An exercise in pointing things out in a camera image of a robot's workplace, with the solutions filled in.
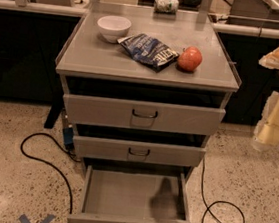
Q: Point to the grey bottom drawer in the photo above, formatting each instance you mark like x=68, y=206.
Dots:
x=140, y=196

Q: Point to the grey drawer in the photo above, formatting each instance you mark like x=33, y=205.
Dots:
x=136, y=105
x=125, y=144
x=140, y=196

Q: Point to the grey drawer cabinet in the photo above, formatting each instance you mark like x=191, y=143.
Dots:
x=89, y=55

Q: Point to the grey middle drawer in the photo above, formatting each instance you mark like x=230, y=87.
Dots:
x=125, y=144

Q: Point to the grey top drawer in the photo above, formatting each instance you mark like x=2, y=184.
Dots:
x=136, y=105

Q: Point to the blue chip bag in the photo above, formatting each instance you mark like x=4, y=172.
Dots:
x=149, y=51

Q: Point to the blue power adapter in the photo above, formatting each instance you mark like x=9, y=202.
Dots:
x=68, y=138

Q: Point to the red apple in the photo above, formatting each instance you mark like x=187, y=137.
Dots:
x=190, y=59

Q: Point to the white ceramic bowl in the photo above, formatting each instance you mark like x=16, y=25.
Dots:
x=113, y=28

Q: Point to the white green soda can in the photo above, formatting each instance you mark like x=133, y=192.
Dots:
x=166, y=6

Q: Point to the dark counter cabinet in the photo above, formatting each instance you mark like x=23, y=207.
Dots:
x=30, y=43

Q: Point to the blue tape cross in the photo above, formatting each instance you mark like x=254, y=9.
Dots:
x=48, y=219

